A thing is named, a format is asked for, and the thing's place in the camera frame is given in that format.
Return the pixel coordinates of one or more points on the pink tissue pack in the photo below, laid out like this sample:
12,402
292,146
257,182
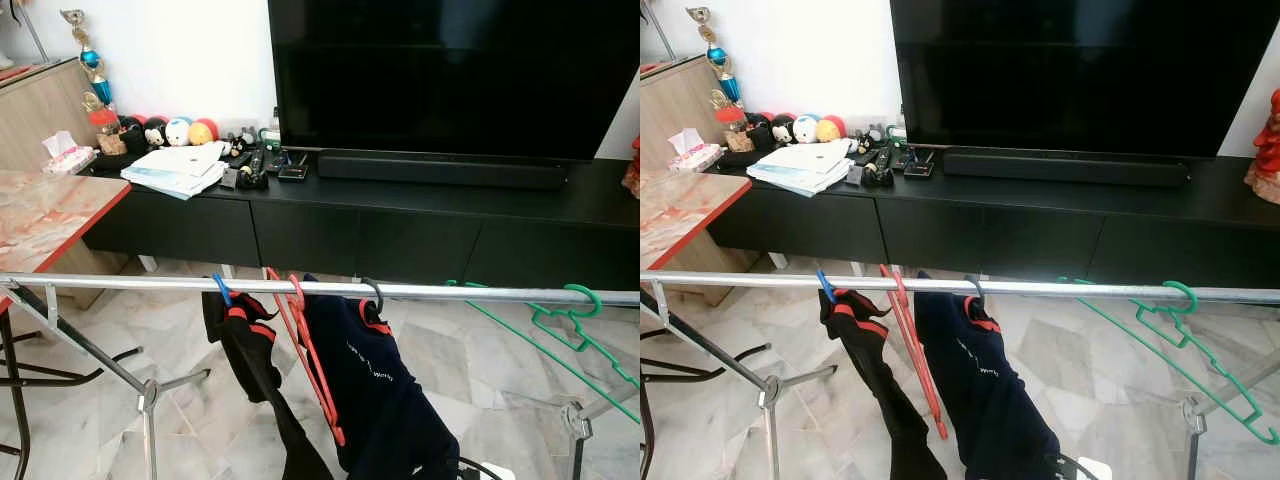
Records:
68,155
695,152

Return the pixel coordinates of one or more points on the green clothes hanger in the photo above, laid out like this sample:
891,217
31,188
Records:
1192,296
597,300

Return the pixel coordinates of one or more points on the orange round plush toy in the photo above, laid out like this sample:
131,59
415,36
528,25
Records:
203,132
830,128

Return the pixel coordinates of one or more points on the black flat screen television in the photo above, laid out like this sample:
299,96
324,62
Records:
450,80
1080,80

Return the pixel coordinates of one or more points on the black shirt with red collar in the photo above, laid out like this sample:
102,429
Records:
870,350
250,350

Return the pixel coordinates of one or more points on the green and white bottle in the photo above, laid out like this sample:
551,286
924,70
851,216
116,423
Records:
270,135
897,132

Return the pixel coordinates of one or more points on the red lidded jar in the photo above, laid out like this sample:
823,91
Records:
732,122
105,125

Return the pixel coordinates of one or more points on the blue clothes hanger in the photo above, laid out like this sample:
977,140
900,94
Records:
220,290
824,286

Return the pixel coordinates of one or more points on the light wooden sideboard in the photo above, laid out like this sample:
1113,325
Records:
40,115
675,110

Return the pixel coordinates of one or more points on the small black display box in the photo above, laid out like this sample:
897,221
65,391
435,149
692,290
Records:
918,170
292,173

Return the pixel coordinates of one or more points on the small black desk gadget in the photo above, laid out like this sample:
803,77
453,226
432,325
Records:
252,180
878,177

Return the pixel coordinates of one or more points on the black and red plush toy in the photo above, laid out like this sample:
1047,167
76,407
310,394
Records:
132,128
758,125

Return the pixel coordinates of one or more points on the navy shirt with red collar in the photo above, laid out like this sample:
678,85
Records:
380,400
990,400

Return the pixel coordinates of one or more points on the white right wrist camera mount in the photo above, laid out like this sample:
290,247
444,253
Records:
1095,470
498,472

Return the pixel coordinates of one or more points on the black mouse plush toy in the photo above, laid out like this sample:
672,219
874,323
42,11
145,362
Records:
155,133
782,130

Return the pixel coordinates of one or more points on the marble pattern folding table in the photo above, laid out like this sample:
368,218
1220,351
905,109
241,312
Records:
680,210
50,215

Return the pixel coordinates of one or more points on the silver metal clothes rack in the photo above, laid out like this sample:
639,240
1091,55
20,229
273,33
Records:
1050,287
450,291

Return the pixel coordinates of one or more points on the white round plush toy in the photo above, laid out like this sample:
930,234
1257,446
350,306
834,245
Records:
806,128
178,132

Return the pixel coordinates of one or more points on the black soundbar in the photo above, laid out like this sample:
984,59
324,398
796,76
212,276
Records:
440,170

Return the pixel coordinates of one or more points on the grey clothes hanger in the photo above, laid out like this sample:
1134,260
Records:
378,292
979,288

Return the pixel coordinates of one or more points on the red clothes hanger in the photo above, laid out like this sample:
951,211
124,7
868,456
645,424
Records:
337,428
940,425

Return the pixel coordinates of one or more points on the gold trophy with blue ball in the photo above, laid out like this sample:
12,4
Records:
90,58
716,55

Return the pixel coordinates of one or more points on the stack of white papers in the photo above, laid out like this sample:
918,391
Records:
800,168
175,170

